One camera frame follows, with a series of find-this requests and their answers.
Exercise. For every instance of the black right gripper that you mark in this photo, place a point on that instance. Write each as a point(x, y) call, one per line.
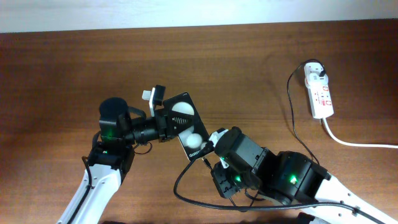
point(225, 189)

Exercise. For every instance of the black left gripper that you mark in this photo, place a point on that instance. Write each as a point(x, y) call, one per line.
point(163, 119)

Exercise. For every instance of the black smartphone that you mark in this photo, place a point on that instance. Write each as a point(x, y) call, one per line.
point(194, 140)

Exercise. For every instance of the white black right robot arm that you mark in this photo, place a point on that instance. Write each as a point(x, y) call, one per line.
point(286, 178)

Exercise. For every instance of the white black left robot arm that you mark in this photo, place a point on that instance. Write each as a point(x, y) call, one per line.
point(122, 130)

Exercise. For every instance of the white USB charger adapter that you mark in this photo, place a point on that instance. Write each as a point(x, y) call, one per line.
point(315, 75)

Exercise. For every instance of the white power strip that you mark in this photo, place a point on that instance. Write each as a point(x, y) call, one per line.
point(320, 101)

